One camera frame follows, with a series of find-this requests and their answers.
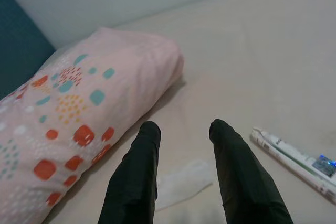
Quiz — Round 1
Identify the white cloth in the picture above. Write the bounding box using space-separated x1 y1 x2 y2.
154 159 214 213

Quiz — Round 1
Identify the beige bed mattress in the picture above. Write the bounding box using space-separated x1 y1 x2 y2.
41 0 336 224

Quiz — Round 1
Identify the teal upholstered headboard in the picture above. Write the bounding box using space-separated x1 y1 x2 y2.
0 0 56 101

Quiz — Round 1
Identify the pink patterned pillow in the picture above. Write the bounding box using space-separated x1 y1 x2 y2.
0 26 184 224

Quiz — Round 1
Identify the white book with blue letters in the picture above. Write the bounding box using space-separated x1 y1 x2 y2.
249 126 336 209

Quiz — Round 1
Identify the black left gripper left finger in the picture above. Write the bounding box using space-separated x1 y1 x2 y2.
97 121 162 224

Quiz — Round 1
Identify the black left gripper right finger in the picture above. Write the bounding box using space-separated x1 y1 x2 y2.
209 118 295 224

